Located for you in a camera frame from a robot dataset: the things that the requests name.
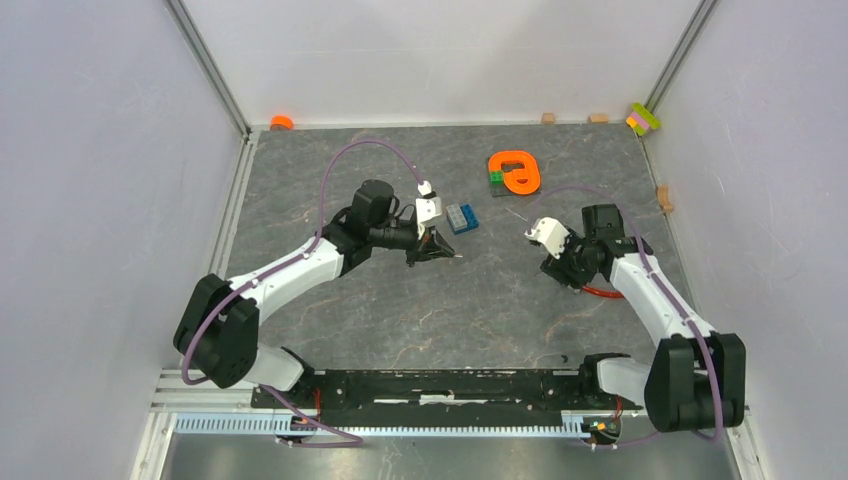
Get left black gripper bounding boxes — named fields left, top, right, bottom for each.
left=370, top=218, right=454, bottom=268

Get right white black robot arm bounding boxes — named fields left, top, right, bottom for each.
left=525, top=204, right=746, bottom=433

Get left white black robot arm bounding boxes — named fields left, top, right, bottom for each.
left=173, top=179, right=455, bottom=408

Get grey blue brick stack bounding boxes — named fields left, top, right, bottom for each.
left=445, top=204, right=479, bottom=235

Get orange track on grey plate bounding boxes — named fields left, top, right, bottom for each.
left=486, top=150, right=542, bottom=197

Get curved wooden piece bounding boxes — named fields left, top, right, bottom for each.
left=656, top=185, right=675, bottom=214

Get green pink yellow brick stack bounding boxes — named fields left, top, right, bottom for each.
left=625, top=103, right=662, bottom=137

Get orange round cap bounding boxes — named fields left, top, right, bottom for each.
left=269, top=115, right=294, bottom=131

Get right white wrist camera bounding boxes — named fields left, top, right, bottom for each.
left=524, top=217, right=571, bottom=259

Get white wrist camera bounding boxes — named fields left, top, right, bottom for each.
left=415, top=180, right=443, bottom=238
left=524, top=217, right=571, bottom=259

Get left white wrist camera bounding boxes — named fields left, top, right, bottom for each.
left=415, top=180, right=443, bottom=238

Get light blue toothed cable duct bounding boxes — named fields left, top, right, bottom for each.
left=173, top=413, right=589, bottom=440

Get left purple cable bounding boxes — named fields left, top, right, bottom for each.
left=180, top=139, right=428, bottom=450

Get purple cable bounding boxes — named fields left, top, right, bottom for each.
left=180, top=139, right=428, bottom=450
left=529, top=184, right=726, bottom=450

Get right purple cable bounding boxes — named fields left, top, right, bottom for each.
left=529, top=184, right=726, bottom=450

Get aluminium frame rails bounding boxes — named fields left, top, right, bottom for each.
left=130, top=1, right=258, bottom=479

